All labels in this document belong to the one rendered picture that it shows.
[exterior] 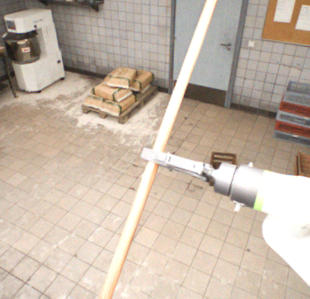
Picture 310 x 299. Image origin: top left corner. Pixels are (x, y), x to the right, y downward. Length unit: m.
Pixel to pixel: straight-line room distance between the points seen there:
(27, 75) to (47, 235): 3.33
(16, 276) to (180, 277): 1.44
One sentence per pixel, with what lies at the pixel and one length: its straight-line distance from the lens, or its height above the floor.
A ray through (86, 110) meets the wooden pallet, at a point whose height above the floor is 0.07.
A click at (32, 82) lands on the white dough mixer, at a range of 5.81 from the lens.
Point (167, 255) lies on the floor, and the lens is 2.92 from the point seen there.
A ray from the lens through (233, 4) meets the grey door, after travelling 4.69.
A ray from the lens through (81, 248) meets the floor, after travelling 3.03.
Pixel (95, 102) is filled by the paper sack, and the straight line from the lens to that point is 4.77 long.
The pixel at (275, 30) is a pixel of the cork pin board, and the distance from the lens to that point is 4.65.
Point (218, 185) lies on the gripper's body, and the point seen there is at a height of 1.97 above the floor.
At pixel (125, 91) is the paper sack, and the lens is 4.66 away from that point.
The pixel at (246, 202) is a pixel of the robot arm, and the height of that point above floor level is 1.96.
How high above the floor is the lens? 2.44
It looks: 36 degrees down
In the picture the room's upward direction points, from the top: straight up
